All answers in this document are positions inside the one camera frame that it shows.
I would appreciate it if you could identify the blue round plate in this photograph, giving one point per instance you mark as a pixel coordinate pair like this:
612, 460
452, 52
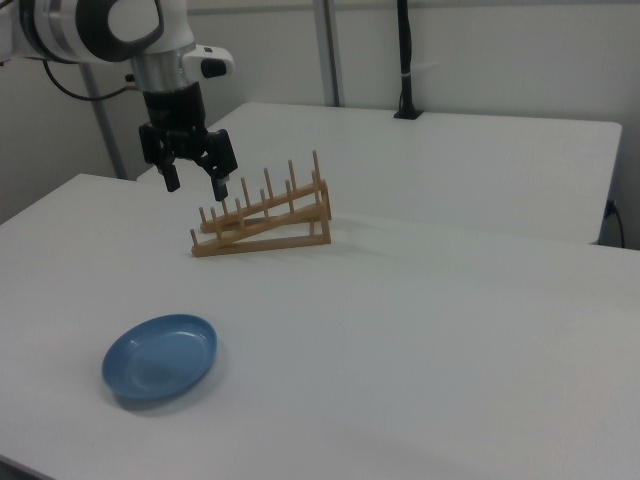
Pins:
160, 357

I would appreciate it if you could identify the grey metal frame post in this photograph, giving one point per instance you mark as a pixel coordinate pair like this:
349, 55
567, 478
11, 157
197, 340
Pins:
327, 50
102, 120

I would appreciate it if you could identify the wooden plate rack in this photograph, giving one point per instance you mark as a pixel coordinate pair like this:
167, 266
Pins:
260, 235

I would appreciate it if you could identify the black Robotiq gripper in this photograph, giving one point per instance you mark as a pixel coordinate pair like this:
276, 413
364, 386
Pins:
172, 107

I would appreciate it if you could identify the black camera pole with base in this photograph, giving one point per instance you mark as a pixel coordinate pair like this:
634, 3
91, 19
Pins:
406, 60

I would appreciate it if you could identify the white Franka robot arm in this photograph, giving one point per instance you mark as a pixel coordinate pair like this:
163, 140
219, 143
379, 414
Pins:
75, 25

